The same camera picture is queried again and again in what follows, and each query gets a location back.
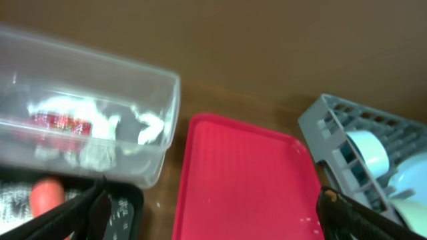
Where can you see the white tissue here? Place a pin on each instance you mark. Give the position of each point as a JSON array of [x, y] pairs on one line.
[[99, 151]]

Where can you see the mint green bowl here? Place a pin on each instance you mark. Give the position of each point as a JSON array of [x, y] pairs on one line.
[[371, 151]]

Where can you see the clear plastic waste bin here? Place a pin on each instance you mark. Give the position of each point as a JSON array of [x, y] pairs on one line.
[[35, 68]]

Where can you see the grey dishwasher rack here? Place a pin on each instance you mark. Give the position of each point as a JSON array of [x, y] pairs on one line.
[[326, 126]]

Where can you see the white rice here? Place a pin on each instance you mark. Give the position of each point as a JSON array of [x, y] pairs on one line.
[[15, 211]]

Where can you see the orange carrot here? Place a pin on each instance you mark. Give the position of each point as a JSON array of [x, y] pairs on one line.
[[46, 195]]

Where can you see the light blue round plate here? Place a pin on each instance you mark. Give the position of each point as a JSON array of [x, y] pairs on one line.
[[413, 213]]

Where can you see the black food waste tray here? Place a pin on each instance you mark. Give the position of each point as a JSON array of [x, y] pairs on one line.
[[74, 186]]

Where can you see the red patterned snack wrapper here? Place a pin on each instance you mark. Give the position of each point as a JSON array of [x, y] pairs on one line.
[[64, 123]]

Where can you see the red serving tray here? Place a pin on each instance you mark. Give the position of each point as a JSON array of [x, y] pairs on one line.
[[240, 181]]

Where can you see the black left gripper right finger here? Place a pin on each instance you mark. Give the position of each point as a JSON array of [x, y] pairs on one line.
[[341, 217]]

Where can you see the light blue bowl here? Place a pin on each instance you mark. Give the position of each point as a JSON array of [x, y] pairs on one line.
[[409, 182]]

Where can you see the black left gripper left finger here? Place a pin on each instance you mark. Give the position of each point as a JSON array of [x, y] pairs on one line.
[[82, 217]]

